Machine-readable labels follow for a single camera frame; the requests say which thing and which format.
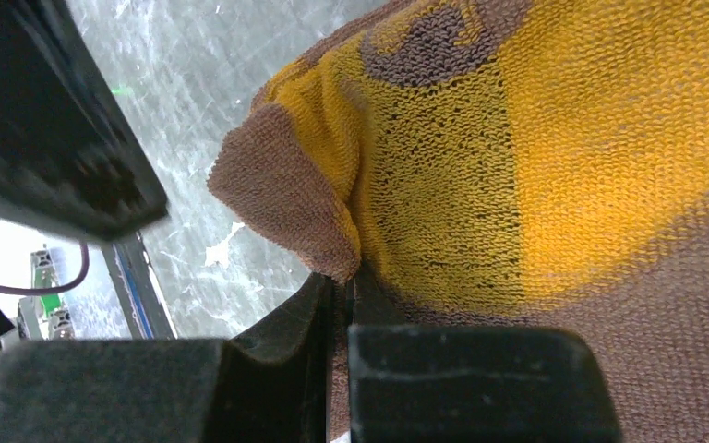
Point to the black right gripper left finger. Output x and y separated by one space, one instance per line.
268 384

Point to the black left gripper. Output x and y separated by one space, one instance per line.
70 163

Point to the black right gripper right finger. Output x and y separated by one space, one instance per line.
410 383

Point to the yellow brown bear towel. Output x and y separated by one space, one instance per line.
506 162

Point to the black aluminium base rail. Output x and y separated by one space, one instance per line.
116 300

